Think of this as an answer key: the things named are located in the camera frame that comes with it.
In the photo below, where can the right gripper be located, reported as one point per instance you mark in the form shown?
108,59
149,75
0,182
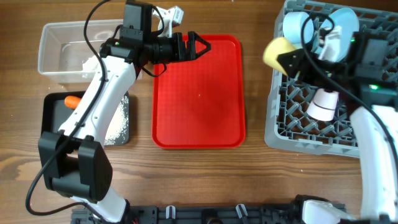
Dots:
303,74

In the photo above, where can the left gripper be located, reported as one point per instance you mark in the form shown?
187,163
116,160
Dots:
183,53

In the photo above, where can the yellow plastic cup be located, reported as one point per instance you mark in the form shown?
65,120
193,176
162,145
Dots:
277,46

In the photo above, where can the light blue bowl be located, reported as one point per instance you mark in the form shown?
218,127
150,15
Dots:
292,25

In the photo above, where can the pink plastic cup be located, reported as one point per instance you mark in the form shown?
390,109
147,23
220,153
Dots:
323,105

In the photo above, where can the light blue plate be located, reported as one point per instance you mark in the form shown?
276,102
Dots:
348,20

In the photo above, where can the white tissue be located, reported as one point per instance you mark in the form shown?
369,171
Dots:
90,67

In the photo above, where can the orange carrot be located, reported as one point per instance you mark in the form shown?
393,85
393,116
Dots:
72,102

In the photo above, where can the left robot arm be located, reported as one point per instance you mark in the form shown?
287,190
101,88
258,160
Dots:
73,160

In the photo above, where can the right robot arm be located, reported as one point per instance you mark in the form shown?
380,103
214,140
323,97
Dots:
374,122

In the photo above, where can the grey dishwasher rack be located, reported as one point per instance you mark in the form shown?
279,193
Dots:
289,127

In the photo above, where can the clear plastic waste bin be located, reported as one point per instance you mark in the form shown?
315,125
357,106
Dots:
63,49

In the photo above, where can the black food waste tray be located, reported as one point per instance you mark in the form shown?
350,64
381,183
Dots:
55,113

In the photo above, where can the red plastic tray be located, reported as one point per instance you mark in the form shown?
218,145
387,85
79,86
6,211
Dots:
200,104

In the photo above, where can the pile of rice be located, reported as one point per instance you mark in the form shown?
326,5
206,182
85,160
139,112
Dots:
118,130

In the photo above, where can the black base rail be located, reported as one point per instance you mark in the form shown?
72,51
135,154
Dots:
269,213

